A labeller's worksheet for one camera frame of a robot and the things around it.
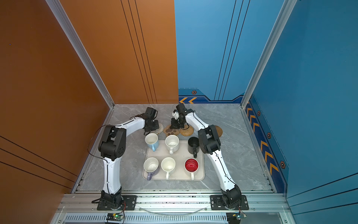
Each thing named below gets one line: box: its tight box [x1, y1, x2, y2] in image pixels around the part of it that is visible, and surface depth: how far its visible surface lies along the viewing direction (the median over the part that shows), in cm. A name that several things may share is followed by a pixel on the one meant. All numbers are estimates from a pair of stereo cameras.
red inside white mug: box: [184, 157, 200, 181], surface depth 82 cm
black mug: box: [187, 136, 200, 159], surface depth 89 cm
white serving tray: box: [143, 140, 205, 181], surface depth 91 cm
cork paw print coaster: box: [163, 124, 180, 137], surface depth 104 cm
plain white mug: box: [160, 156, 176, 181], surface depth 81 cm
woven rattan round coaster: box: [179, 124, 194, 137], surface depth 104 cm
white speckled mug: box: [165, 134, 180, 155], surface depth 91 cm
